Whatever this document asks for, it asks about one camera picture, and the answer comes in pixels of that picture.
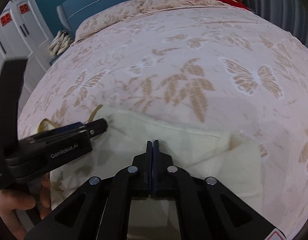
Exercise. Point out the person's left hand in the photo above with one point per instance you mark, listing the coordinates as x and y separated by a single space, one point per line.
11 200

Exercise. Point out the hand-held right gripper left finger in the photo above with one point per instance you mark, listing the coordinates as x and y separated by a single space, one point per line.
149 160

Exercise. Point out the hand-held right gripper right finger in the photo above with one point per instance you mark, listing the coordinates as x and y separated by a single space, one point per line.
156 160

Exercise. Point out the pile of beige clothes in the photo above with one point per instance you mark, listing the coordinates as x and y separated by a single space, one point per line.
60 43

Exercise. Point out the grey curtain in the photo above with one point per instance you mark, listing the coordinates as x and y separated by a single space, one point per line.
276 5

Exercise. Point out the white wardrobe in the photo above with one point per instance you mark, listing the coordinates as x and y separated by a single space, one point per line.
36 45

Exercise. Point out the cream quilted jacket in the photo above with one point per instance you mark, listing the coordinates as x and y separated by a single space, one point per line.
181 142

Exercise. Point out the pink floral pillow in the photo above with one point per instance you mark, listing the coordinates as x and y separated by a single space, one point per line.
169 1
106 17

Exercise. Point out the pink butterfly print bedspread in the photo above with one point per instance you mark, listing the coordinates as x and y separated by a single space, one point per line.
219 42

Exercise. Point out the red paper door decoration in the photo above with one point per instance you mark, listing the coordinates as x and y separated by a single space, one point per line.
23 9
4 20

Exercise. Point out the blue upholstered headboard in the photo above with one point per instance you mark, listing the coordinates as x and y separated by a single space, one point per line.
99 2

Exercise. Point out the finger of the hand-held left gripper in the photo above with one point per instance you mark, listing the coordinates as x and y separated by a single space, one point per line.
97 127

